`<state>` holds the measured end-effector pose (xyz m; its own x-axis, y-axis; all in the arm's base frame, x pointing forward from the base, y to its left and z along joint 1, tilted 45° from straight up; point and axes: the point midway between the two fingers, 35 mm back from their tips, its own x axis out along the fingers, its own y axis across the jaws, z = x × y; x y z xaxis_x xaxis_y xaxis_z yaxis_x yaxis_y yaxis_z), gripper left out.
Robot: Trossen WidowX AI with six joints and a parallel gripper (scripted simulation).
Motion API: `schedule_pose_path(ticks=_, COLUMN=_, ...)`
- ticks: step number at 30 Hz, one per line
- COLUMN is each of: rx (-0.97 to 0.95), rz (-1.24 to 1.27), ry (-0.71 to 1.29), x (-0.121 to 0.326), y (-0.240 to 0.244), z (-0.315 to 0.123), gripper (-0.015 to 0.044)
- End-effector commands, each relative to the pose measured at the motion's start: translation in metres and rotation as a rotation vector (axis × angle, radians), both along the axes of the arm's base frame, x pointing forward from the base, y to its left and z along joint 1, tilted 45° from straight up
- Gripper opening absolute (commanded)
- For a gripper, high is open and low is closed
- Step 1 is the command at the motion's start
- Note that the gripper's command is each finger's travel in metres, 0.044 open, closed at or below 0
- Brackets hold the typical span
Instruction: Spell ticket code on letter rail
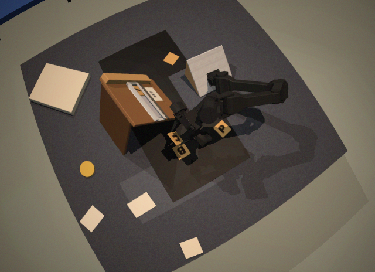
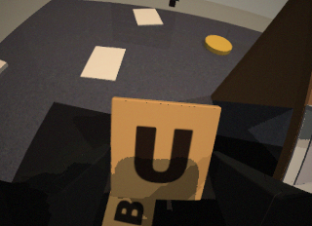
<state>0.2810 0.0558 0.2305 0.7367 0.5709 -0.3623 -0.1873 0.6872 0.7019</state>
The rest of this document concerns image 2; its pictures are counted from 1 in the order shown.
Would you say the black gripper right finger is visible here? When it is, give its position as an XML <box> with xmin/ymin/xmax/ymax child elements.
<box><xmin>208</xmin><ymin>152</ymin><xmax>312</xmax><ymax>226</ymax></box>

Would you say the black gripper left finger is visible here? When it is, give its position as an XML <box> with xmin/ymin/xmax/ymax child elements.
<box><xmin>0</xmin><ymin>144</ymin><xmax>110</xmax><ymax>226</ymax></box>

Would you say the brown board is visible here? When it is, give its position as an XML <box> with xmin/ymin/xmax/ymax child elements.
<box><xmin>211</xmin><ymin>0</ymin><xmax>312</xmax><ymax>194</ymax></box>

